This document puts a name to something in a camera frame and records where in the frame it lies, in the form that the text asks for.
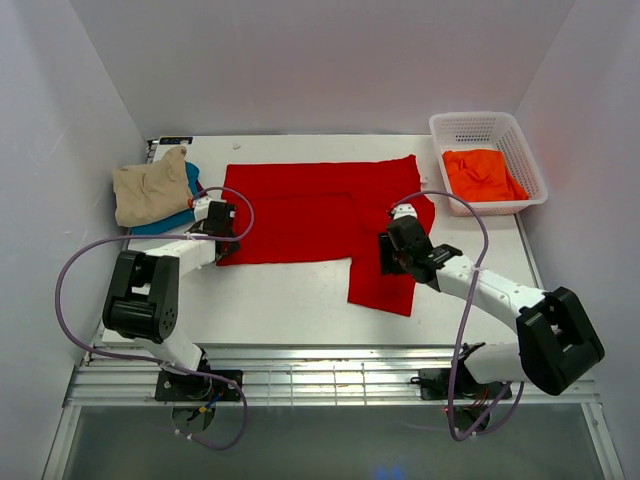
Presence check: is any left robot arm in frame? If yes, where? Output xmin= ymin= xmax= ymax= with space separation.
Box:
xmin=102 ymin=201 xmax=240 ymax=390

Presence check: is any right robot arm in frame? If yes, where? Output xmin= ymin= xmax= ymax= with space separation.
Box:
xmin=379 ymin=210 xmax=605 ymax=396

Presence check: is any dark red folded t shirt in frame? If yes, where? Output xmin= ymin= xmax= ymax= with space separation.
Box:
xmin=194 ymin=181 xmax=206 ymax=198

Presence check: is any blue folded t shirt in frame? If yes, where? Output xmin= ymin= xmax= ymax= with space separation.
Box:
xmin=130 ymin=162 xmax=200 ymax=235

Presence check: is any beige folded t shirt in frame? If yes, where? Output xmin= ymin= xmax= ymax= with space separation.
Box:
xmin=112 ymin=145 xmax=193 ymax=228

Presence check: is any blue label sticker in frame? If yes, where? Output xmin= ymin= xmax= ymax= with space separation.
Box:
xmin=158 ymin=136 xmax=193 ymax=146

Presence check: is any orange t shirt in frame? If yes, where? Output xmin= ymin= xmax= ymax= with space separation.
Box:
xmin=442 ymin=149 xmax=529 ymax=203

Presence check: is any white plastic basket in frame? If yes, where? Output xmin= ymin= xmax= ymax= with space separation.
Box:
xmin=429 ymin=111 xmax=548 ymax=216

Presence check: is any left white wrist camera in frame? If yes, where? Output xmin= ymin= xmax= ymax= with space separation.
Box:
xmin=190 ymin=196 xmax=213 ymax=221

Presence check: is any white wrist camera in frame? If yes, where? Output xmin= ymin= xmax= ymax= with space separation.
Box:
xmin=390 ymin=203 xmax=417 ymax=220
xmin=190 ymin=196 xmax=213 ymax=221

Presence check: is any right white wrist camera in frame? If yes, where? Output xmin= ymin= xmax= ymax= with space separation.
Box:
xmin=390 ymin=203 xmax=417 ymax=220

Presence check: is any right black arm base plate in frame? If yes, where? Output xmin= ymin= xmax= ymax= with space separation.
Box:
xmin=409 ymin=366 xmax=505 ymax=401

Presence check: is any aluminium frame rail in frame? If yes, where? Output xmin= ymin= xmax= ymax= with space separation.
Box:
xmin=66 ymin=347 xmax=451 ymax=407

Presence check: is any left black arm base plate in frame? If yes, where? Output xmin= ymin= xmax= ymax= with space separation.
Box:
xmin=154 ymin=370 xmax=240 ymax=403

